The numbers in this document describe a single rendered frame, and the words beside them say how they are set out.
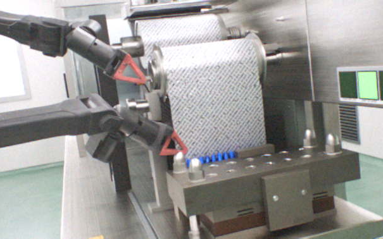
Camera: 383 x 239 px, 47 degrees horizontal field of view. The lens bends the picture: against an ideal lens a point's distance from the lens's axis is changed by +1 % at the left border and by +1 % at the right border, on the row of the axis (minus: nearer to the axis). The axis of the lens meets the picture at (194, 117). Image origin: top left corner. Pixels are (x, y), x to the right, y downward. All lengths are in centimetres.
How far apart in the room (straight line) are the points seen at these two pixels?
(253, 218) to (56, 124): 44
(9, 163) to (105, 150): 578
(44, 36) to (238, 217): 60
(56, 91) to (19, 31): 547
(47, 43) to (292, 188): 65
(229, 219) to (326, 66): 39
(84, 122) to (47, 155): 579
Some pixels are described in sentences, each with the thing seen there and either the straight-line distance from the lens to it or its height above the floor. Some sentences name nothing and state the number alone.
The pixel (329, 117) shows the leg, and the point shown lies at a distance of 137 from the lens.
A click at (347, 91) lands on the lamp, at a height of 117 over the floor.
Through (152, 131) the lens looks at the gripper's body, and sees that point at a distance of 98.
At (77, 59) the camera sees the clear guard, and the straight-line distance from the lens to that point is 204.
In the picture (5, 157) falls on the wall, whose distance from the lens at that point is 672.
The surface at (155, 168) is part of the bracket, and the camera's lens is 113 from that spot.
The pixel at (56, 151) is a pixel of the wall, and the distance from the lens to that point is 666.
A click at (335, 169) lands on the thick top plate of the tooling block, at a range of 100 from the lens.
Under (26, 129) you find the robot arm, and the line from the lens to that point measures 85.
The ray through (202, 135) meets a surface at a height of 109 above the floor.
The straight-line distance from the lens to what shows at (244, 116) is 109.
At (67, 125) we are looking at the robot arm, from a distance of 88.
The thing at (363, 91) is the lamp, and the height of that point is 117.
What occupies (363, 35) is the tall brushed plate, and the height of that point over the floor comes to 128.
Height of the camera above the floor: 127
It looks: 7 degrees down
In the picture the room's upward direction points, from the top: 7 degrees counter-clockwise
